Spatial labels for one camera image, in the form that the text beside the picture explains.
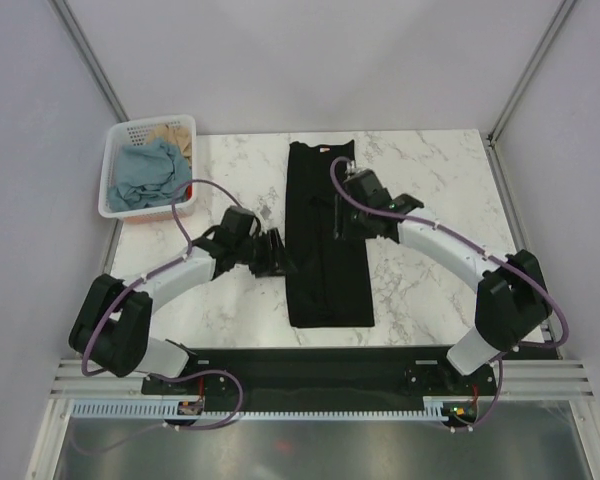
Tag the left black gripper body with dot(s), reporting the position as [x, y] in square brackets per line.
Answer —
[255, 252]

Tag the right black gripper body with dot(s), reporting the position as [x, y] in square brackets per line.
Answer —
[352, 220]

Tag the black t shirt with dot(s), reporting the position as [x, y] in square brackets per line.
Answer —
[332, 287]

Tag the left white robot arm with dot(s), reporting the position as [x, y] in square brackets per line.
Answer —
[112, 329]

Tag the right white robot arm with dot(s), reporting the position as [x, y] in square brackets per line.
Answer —
[511, 295]

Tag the blue t shirt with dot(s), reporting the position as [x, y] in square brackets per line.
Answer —
[148, 176]

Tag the beige t shirt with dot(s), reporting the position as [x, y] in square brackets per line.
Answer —
[177, 135]

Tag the white plastic basket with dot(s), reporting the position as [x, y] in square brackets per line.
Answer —
[134, 133]

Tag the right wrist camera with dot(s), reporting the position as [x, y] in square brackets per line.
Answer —
[351, 168]

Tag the right aluminium frame post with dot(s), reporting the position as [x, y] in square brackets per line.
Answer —
[540, 52]

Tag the aluminium frame post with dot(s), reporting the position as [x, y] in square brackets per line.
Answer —
[540, 52]
[71, 25]

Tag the white slotted cable duct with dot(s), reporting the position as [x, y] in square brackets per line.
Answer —
[181, 411]

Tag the aluminium profile rail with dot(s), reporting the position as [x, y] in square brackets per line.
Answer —
[524, 379]

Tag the left aluminium frame post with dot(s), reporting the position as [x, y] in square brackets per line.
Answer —
[71, 25]

